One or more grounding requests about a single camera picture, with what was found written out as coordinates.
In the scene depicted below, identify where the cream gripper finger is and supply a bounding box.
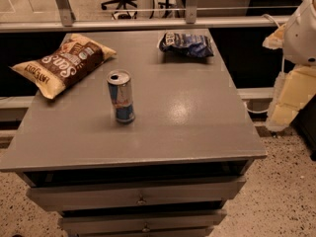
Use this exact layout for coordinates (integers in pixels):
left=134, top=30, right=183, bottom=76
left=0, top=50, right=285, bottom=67
left=266, top=65, right=316, bottom=131
left=263, top=24, right=286, bottom=49

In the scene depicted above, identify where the blue chip bag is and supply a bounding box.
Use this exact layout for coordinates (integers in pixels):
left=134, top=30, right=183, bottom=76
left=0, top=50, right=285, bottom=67
left=158, top=32, right=213, bottom=58

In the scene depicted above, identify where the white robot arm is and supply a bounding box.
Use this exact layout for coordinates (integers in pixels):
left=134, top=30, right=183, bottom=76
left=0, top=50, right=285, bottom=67
left=263, top=0, right=316, bottom=132

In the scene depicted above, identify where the brown chip bag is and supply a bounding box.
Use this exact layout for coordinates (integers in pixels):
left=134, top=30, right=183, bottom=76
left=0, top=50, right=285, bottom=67
left=11, top=34, right=116, bottom=100

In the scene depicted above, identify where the grey drawer cabinet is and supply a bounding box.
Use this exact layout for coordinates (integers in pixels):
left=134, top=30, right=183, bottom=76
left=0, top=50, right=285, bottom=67
left=0, top=31, right=266, bottom=237

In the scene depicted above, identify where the Red Bull can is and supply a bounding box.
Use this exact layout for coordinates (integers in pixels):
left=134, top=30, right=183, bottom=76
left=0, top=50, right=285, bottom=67
left=107, top=70, right=135, bottom=123

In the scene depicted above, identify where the middle grey drawer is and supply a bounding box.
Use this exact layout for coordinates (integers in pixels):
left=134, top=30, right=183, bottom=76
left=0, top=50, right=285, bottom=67
left=60, top=209, right=226, bottom=235

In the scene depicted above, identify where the grey drawer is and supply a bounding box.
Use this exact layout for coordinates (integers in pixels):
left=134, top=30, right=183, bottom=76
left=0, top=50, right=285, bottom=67
left=27, top=176, right=246, bottom=211
left=60, top=209, right=226, bottom=235

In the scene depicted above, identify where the top grey drawer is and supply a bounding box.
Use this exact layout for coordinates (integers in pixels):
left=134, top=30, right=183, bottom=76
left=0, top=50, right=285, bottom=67
left=27, top=176, right=246, bottom=211

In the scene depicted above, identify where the white cable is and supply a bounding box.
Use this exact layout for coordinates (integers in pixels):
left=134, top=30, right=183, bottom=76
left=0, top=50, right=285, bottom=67
left=261, top=13, right=280, bottom=29

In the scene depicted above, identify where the metal railing frame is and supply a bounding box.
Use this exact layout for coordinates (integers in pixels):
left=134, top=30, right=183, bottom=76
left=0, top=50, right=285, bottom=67
left=0, top=0, right=302, bottom=33

